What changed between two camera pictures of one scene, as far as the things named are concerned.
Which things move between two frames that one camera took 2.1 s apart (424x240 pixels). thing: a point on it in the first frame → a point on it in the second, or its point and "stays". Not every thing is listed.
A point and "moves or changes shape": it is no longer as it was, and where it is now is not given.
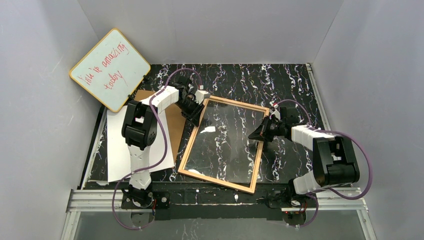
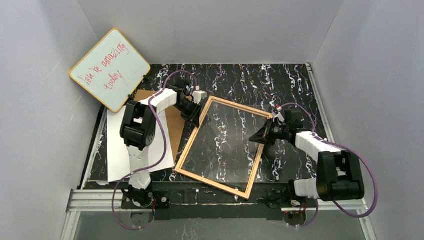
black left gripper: (191, 108) stays
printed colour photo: (119, 165) stays
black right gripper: (269, 127) stays
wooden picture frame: (209, 98) moves or changes shape
